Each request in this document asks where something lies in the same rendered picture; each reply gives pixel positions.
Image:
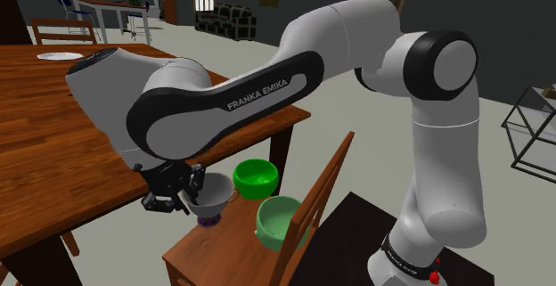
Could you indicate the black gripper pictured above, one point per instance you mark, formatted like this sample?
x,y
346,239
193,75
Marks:
x,y
167,178

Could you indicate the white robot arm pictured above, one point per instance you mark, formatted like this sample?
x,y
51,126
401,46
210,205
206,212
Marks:
x,y
443,146

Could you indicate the white cup with purple base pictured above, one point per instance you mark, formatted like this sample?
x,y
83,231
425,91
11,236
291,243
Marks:
x,y
215,196

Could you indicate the brown wooden chair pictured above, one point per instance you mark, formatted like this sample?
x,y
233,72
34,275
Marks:
x,y
65,37
226,250

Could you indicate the bright green bowl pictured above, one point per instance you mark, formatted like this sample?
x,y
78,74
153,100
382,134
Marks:
x,y
256,181

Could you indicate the pale green bowl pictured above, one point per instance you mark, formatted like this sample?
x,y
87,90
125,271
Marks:
x,y
276,226

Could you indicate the brown wooden dining table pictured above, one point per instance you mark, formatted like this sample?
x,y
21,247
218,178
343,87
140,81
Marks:
x,y
48,146

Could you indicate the dark robot stand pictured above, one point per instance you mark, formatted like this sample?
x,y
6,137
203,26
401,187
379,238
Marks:
x,y
347,241

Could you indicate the dark checked sofa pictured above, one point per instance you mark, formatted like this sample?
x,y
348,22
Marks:
x,y
226,22

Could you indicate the white plate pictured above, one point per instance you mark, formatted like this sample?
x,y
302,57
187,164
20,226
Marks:
x,y
60,55

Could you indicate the white desk with brown top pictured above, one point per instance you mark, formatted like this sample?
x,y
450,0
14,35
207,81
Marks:
x,y
108,5

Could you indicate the blue chair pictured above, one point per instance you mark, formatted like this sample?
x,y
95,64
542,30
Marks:
x,y
65,0

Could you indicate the black metal frame glass table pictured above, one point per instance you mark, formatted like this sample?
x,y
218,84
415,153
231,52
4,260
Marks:
x,y
521,144

